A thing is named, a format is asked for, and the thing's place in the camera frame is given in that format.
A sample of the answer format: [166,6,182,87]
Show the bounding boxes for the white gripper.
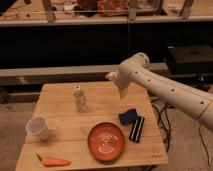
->
[105,71,129,98]

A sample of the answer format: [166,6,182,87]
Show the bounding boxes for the small clear plastic bottle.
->
[74,86,86,112]

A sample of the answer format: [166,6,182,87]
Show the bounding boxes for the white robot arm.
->
[106,52,213,132]

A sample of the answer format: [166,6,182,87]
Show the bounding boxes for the blue sponge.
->
[119,109,138,125]

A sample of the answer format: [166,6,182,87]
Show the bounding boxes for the black white striped block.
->
[129,116,145,143]

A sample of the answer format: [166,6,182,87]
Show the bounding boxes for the black box on shelf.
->
[166,45,213,75]

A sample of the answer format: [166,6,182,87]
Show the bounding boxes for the wooden table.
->
[15,81,168,171]

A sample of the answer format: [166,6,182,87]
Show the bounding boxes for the orange round plate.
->
[87,122,125,162]

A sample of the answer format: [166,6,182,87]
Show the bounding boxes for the orange clutter on shelf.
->
[74,0,128,16]

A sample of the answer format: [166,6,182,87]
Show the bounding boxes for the long wooden shelf bench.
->
[0,6,213,77]

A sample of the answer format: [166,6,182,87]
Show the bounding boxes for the white plastic cup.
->
[26,117,50,141]

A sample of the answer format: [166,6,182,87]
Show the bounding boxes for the orange carrot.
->
[37,154,71,167]

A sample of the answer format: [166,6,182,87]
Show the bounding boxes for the black floor cables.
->
[151,98,213,171]

